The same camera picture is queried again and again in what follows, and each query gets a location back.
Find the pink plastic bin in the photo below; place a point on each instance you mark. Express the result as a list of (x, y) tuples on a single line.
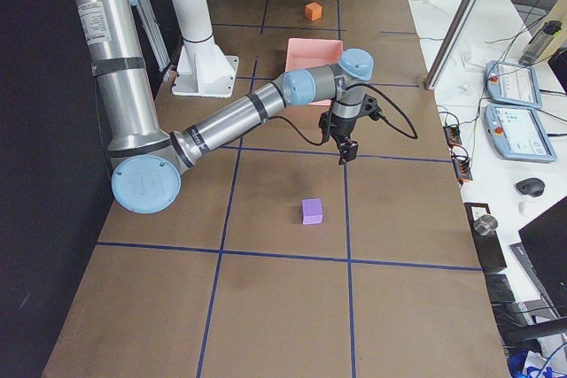
[(303, 53)]

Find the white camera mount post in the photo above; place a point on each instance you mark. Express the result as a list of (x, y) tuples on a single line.
[(203, 69)]

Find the purple foam block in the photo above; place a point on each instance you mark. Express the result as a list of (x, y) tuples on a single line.
[(312, 211)]

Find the silver metal cup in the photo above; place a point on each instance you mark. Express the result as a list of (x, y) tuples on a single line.
[(485, 225)]

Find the far teach pendant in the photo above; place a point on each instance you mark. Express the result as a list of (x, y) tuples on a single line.
[(513, 84)]

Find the aluminium frame post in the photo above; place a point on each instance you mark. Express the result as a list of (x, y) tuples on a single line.
[(450, 42)]

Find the near teach pendant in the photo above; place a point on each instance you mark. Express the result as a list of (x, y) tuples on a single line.
[(517, 134)]

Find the orange foam block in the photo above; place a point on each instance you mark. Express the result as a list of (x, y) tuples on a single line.
[(313, 11)]

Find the teach pendant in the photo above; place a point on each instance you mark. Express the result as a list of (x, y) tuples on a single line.
[(517, 134), (513, 84)]

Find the black computer mouse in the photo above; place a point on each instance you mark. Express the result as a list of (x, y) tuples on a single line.
[(532, 187)]

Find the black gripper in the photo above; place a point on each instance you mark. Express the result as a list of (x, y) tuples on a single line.
[(341, 128)]

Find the grey water bottle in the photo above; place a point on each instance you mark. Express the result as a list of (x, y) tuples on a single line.
[(539, 42)]

